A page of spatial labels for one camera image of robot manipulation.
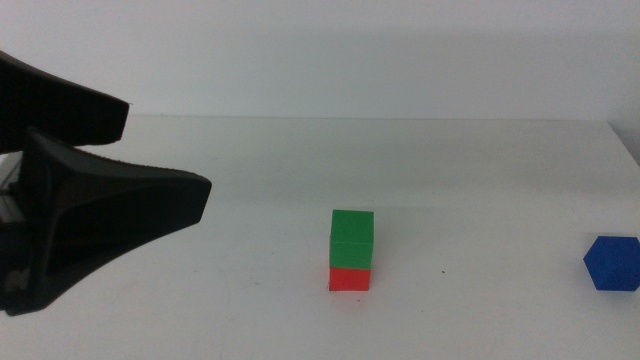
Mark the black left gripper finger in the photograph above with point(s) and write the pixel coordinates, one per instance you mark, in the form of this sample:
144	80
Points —
55	110
115	205

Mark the green cube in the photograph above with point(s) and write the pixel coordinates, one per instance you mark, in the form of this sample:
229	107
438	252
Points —
351	239

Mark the red cube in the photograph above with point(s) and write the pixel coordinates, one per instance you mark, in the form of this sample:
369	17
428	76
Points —
350	280

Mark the blue cube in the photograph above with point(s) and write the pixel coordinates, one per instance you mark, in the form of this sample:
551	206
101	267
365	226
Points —
612	264

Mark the white side table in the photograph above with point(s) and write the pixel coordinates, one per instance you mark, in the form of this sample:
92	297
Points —
7	167

